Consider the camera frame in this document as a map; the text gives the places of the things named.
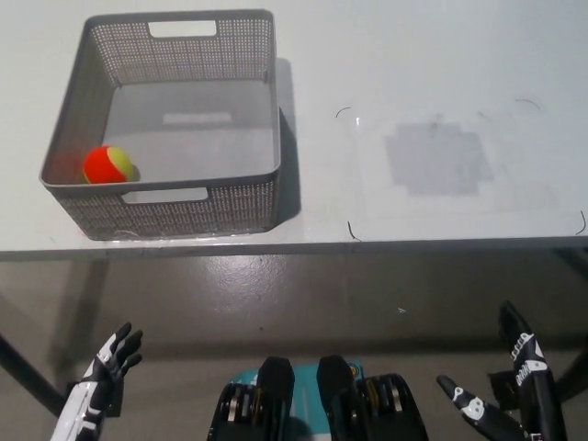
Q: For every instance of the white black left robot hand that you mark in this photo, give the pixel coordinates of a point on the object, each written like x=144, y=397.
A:
x=87, y=399

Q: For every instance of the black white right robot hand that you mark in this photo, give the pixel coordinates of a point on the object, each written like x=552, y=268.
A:
x=537, y=404

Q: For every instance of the orange and yellow tennis ball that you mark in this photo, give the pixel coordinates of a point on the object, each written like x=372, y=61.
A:
x=108, y=165

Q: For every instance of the gray perforated plastic basket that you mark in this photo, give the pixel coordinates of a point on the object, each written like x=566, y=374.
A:
x=184, y=216

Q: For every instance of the gray square tape patch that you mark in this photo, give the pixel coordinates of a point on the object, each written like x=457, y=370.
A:
x=436, y=161

